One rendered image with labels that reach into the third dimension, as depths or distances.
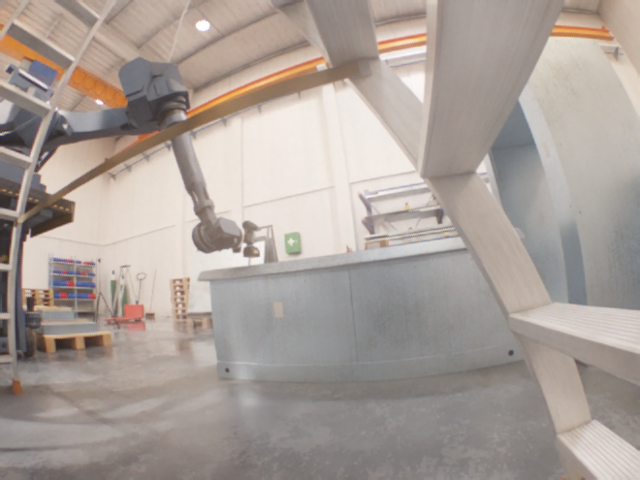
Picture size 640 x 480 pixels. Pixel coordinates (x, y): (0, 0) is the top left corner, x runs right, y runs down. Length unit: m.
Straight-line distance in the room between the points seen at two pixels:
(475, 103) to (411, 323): 1.26
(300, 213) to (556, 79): 6.12
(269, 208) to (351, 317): 6.02
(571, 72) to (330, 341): 1.85
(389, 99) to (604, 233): 1.15
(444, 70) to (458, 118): 0.07
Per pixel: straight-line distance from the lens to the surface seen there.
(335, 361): 1.50
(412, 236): 5.21
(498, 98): 0.25
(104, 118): 2.30
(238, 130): 8.64
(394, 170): 6.57
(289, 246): 6.65
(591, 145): 1.50
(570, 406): 0.51
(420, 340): 1.44
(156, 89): 1.92
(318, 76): 0.47
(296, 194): 6.98
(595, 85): 1.75
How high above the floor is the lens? 0.48
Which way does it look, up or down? 10 degrees up
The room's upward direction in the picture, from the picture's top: 6 degrees counter-clockwise
